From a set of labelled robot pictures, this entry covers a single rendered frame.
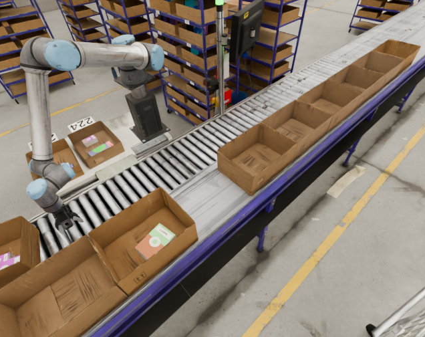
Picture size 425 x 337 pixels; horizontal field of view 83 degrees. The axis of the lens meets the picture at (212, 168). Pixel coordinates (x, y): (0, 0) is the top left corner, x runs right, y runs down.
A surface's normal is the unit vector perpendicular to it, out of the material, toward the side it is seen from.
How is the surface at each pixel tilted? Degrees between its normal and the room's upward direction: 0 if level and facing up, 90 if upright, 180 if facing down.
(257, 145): 0
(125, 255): 1
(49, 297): 1
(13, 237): 89
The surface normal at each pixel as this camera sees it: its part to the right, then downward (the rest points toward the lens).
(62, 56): 0.84, 0.35
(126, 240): -0.07, -0.66
